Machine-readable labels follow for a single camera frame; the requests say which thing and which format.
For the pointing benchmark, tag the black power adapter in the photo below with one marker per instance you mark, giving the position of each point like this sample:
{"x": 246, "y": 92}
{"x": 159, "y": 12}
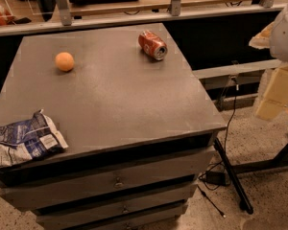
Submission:
{"x": 216, "y": 178}

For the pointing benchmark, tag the blue white chip bag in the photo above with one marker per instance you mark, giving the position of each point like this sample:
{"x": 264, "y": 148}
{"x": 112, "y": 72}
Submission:
{"x": 27, "y": 140}

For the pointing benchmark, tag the metal railing frame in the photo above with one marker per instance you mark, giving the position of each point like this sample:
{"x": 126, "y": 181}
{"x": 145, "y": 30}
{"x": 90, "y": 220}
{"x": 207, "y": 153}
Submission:
{"x": 71, "y": 17}

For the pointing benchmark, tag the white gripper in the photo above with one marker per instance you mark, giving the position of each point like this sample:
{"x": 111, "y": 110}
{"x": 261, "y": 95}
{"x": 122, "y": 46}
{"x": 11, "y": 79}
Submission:
{"x": 286, "y": 35}

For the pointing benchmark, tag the black metal stand base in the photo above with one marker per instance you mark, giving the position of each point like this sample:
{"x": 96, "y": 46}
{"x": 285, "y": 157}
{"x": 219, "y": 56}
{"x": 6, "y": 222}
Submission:
{"x": 279, "y": 161}

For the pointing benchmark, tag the orange fruit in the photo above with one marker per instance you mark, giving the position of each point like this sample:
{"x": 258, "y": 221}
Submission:
{"x": 64, "y": 61}

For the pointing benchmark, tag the red coke can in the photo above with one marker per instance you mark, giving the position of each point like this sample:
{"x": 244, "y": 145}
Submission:
{"x": 152, "y": 45}

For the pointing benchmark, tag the grey drawer cabinet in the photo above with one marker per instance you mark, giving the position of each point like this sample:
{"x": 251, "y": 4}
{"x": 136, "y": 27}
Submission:
{"x": 138, "y": 131}

